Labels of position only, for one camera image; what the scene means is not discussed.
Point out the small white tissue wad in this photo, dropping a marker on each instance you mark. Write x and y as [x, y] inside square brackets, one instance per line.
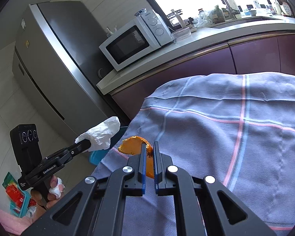
[57, 190]

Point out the clear plastic bag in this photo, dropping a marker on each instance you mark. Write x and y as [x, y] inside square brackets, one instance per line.
[203, 19]

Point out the teal plastic tray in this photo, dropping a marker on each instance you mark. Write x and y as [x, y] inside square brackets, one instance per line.
[22, 207]

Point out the red plastic packet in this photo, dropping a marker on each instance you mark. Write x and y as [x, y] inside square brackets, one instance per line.
[14, 191]

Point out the glass food container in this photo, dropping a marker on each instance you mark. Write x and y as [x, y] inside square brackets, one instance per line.
[182, 33]

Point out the white mug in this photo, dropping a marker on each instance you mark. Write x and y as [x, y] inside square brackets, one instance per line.
[256, 5]

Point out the white tissue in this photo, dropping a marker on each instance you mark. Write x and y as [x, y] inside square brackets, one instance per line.
[100, 132]

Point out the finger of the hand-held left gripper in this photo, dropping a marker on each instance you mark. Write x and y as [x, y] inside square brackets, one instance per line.
[77, 148]

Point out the kitchen sink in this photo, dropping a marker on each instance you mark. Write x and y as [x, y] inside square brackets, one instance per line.
[236, 23]

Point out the white microwave oven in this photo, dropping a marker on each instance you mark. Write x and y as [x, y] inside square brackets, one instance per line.
[127, 44]

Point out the blue white bowl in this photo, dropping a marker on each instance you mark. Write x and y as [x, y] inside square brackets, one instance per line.
[141, 12]

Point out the white pump bottle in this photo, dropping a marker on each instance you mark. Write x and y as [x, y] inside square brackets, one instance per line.
[234, 7]

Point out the purple plaid tablecloth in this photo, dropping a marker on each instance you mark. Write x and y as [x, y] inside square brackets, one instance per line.
[211, 127]

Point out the grey refrigerator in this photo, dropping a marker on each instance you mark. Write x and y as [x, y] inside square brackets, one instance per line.
[64, 66]

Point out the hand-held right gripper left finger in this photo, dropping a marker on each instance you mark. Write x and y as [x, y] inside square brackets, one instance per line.
[143, 174]

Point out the purple base cabinets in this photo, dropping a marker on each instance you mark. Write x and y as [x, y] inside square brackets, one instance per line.
[248, 56]

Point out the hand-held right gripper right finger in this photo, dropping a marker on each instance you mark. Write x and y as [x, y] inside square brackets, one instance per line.
[156, 174]

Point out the polka dot utensil holder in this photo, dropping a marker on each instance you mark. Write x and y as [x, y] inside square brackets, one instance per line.
[286, 8]

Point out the teal plastic bin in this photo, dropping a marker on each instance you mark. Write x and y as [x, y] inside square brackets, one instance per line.
[97, 157]

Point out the person's left hand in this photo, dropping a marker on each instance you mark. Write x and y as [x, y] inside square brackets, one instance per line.
[50, 202]

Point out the white kitchen countertop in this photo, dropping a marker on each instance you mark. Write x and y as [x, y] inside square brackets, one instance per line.
[162, 54]

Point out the dark filled plastic bag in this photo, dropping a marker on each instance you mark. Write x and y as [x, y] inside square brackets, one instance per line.
[217, 14]

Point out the orange peel piece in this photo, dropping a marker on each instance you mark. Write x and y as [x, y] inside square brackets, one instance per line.
[132, 147]

